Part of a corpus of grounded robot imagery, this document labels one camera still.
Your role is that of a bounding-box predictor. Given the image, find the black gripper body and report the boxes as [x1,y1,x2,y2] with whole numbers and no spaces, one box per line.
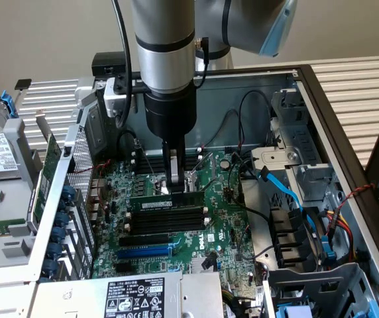
[142,88,199,150]

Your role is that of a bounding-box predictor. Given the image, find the green RAM stick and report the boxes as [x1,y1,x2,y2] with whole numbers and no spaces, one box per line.
[0,218,27,238]
[129,190,207,211]

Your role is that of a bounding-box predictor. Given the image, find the black RAM slot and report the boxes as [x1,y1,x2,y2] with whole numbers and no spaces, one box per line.
[128,217,207,229]
[128,209,207,221]
[135,166,199,175]
[135,154,199,163]
[135,160,199,169]
[128,224,207,237]

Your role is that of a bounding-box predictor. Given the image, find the CPU socket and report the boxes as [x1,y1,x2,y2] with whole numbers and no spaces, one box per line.
[149,162,203,197]

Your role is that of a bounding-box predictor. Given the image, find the green motherboard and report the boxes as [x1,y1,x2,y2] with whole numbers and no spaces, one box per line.
[91,150,260,282]

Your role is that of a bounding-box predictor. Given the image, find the long black expansion slot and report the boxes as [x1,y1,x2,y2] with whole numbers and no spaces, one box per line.
[119,233,171,248]

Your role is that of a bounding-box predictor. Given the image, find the blue expansion slot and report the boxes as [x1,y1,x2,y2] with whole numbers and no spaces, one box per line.
[116,244,173,261]

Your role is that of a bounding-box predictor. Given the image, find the silver chipset heatsink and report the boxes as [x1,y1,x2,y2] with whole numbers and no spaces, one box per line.
[190,256,219,274]

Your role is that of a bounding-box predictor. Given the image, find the blue card retainer clip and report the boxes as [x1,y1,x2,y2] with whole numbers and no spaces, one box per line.
[56,211,71,228]
[52,227,68,244]
[62,184,77,201]
[42,260,60,278]
[48,243,64,260]

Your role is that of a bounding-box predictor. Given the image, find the metal disk bay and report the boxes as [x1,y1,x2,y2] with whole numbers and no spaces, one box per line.
[250,88,341,208]

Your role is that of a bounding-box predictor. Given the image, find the black fan shroud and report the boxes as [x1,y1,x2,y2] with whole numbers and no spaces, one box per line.
[268,205,326,270]

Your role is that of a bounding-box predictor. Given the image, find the green graphics card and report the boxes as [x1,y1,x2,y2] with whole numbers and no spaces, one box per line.
[30,109,64,221]

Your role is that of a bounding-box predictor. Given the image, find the grey power supply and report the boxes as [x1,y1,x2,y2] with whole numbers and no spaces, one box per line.
[35,270,225,318]

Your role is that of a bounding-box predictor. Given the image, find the grey parts rack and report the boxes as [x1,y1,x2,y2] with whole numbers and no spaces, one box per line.
[0,117,40,266]

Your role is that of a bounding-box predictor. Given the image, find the grey drive cage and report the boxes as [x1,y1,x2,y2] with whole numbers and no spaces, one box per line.
[261,261,379,318]

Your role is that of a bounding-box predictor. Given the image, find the open black PC case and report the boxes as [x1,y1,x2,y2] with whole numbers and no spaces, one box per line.
[27,64,379,318]

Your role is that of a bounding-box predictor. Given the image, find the blue disk caddy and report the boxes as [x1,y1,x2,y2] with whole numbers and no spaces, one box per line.
[1,91,19,119]

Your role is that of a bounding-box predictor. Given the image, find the silver camera bracket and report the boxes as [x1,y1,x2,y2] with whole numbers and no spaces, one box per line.
[103,76,136,119]

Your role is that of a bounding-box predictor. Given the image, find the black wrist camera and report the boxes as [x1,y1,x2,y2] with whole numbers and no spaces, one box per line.
[91,52,134,76]

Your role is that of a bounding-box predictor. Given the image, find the black looped wire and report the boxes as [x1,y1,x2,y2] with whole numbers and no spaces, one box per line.
[237,89,274,156]

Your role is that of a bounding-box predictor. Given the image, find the black camera cable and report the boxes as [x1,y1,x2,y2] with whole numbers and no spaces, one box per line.
[111,0,135,130]

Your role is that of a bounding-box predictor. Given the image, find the blue disk wire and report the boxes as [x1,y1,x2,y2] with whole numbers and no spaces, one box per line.
[256,165,313,235]

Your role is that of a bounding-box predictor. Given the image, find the blue wire connector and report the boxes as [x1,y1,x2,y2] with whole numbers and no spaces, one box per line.
[321,235,337,266]

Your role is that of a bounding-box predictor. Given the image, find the red yellow power wires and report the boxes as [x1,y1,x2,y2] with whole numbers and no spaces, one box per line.
[325,207,358,263]

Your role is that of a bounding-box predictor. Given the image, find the red black twisted wire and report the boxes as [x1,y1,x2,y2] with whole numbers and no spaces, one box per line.
[337,183,376,208]

